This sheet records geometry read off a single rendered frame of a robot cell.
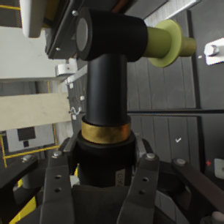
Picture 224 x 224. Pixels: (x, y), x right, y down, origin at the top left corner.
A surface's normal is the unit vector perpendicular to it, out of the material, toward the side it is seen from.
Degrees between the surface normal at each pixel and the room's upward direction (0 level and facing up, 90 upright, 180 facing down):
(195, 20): 0
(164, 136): 0
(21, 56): 90
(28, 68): 90
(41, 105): 90
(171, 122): 0
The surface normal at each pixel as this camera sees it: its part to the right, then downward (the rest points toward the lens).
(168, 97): -0.87, 0.12
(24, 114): 0.47, 0.00
